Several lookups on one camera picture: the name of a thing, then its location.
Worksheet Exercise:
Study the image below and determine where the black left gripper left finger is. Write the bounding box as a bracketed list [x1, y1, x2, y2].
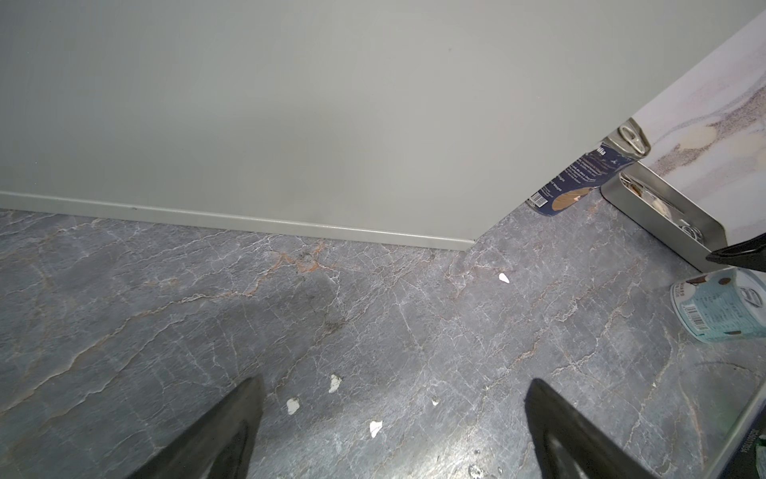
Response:
[131, 374, 265, 478]

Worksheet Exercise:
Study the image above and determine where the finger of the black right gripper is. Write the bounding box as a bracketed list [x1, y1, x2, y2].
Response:
[705, 234, 766, 273]

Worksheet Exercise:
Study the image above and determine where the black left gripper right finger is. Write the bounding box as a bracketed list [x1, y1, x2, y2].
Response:
[525, 378, 653, 478]

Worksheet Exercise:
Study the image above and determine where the light can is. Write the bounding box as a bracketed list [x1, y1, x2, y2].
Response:
[670, 267, 765, 343]

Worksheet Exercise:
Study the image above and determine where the dark blue can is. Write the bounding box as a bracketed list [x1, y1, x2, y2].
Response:
[526, 118, 651, 217]

